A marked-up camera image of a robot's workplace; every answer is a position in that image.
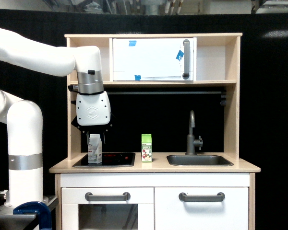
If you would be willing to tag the grey microwave door handle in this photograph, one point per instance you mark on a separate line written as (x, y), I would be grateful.
(186, 73)

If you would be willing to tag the blue clamp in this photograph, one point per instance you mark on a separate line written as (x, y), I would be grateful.
(39, 208)

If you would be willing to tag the grey toy faucet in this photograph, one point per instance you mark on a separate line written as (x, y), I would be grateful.
(192, 142)

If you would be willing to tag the grey oven door handle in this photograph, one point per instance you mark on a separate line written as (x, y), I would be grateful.
(107, 198)

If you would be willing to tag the white cabinet door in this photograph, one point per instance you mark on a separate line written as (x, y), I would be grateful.
(173, 214)

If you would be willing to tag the black toy stove top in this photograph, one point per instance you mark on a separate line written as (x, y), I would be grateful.
(109, 159)

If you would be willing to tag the green juice carton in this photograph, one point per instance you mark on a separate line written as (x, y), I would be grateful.
(146, 147)

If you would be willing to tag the white oven door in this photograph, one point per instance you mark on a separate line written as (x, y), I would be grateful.
(137, 213)

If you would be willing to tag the wooden toy kitchen frame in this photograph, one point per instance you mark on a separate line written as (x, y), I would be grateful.
(224, 52)

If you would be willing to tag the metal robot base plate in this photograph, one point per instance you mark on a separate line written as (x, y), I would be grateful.
(6, 210)

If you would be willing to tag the white milk carton box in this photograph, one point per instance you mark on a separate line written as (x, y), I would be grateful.
(95, 149)

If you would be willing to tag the grey cabinet door handle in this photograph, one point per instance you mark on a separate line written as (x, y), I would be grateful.
(202, 198)

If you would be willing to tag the grey toy sink basin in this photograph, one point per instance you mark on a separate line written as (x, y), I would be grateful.
(198, 160)

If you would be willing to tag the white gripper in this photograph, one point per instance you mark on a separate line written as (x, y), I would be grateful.
(92, 110)

